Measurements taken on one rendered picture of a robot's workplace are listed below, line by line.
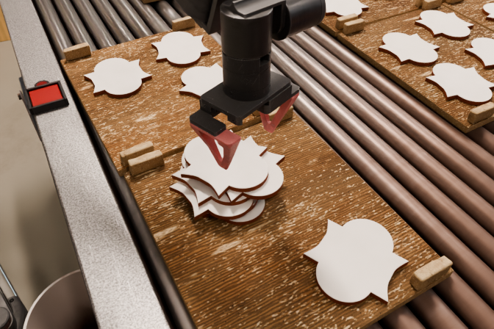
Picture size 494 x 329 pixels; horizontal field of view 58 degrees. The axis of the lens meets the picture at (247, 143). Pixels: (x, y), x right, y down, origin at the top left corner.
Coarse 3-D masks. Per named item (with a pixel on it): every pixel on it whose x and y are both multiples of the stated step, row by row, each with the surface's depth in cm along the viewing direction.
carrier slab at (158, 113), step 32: (192, 32) 111; (64, 64) 100; (96, 64) 100; (160, 64) 100; (96, 96) 92; (160, 96) 92; (192, 96) 92; (96, 128) 84; (128, 128) 84; (160, 128) 84
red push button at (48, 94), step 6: (54, 84) 96; (36, 90) 94; (42, 90) 94; (48, 90) 94; (54, 90) 94; (30, 96) 93; (36, 96) 93; (42, 96) 93; (48, 96) 93; (54, 96) 93; (60, 96) 93; (36, 102) 91; (42, 102) 91
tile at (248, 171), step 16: (192, 144) 73; (240, 144) 73; (192, 160) 70; (208, 160) 70; (240, 160) 70; (256, 160) 70; (192, 176) 68; (208, 176) 67; (224, 176) 67; (240, 176) 67; (256, 176) 67; (224, 192) 66
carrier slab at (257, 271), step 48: (288, 144) 81; (144, 192) 73; (288, 192) 73; (336, 192) 73; (192, 240) 66; (240, 240) 66; (288, 240) 66; (192, 288) 60; (240, 288) 60; (288, 288) 60
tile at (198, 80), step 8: (216, 64) 99; (184, 72) 96; (192, 72) 96; (200, 72) 96; (208, 72) 96; (216, 72) 96; (184, 80) 94; (192, 80) 94; (200, 80) 94; (208, 80) 94; (216, 80) 94; (184, 88) 92; (192, 88) 92; (200, 88) 92; (208, 88) 92; (200, 96) 90
